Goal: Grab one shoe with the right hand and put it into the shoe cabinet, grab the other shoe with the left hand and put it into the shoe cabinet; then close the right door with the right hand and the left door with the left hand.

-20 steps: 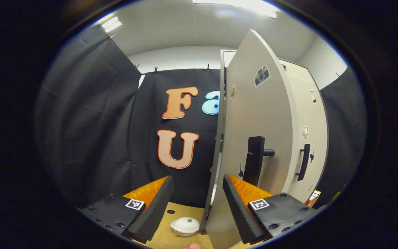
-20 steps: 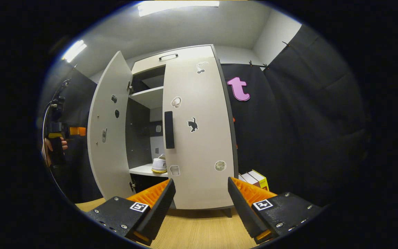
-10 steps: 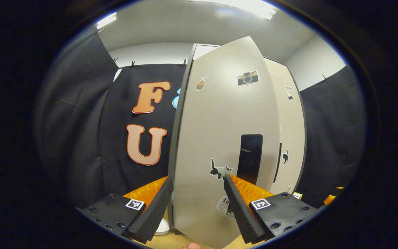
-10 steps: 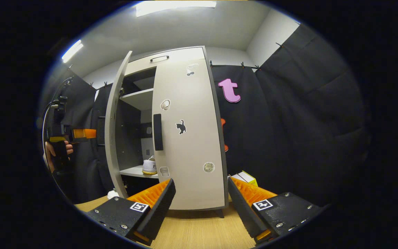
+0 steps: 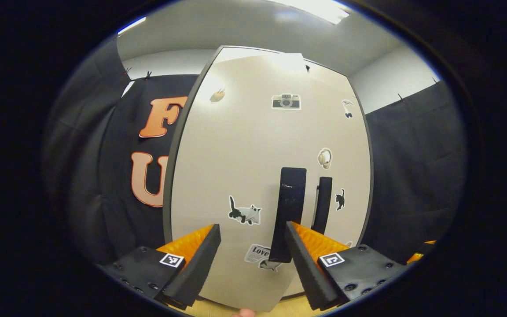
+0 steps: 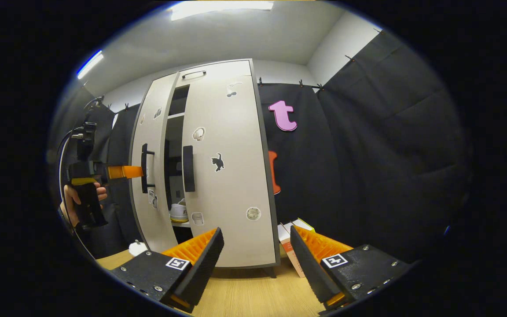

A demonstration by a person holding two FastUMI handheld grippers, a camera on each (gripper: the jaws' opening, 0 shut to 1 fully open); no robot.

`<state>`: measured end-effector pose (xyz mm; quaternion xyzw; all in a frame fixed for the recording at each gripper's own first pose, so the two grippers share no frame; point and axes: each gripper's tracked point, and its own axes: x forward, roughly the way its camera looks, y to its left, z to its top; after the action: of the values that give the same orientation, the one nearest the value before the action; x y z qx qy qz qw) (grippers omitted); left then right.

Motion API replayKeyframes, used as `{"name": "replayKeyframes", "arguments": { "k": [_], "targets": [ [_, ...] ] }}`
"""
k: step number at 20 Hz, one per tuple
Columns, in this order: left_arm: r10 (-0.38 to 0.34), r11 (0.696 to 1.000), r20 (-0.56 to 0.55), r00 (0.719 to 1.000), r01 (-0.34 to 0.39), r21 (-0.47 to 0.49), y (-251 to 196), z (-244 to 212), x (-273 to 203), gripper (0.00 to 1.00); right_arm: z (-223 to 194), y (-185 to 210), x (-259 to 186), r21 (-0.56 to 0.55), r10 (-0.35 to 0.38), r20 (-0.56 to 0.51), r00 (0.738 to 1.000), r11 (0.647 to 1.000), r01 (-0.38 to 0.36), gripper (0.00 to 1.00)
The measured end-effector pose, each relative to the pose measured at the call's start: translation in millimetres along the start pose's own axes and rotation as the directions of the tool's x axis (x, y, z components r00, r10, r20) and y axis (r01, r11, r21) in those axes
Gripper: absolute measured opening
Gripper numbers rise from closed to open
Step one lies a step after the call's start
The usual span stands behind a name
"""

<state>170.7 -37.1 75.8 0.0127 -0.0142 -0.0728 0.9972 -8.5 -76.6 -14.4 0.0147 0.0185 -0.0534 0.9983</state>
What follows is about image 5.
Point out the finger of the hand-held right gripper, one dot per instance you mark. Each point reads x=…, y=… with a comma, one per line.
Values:
x=420, y=254

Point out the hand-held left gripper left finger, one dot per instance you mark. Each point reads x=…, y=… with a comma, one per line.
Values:
x=196, y=268

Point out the white shoe cabinet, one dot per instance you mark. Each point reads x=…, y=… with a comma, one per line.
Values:
x=167, y=202

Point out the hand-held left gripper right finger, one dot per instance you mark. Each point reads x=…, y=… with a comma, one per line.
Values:
x=306, y=268

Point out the black backdrop cloth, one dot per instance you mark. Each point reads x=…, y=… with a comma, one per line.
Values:
x=86, y=176

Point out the white shoe cabinet door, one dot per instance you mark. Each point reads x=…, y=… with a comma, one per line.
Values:
x=354, y=176
x=236, y=154

